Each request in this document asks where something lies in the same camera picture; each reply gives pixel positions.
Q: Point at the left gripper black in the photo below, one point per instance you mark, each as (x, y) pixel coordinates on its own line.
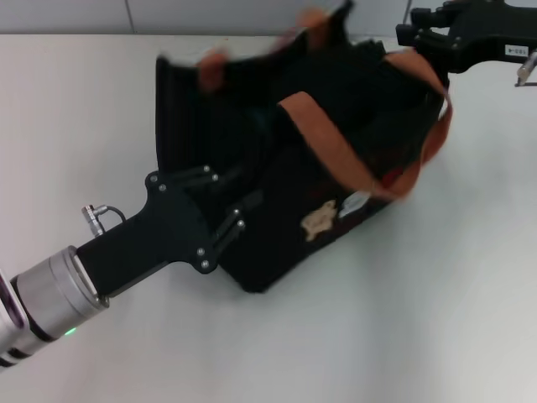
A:
(163, 235)

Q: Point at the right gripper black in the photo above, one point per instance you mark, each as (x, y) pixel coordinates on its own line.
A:
(491, 33)

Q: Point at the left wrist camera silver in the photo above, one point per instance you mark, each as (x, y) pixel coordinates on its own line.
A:
(10, 306)

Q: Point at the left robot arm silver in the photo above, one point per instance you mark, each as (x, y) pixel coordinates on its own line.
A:
(46, 302)

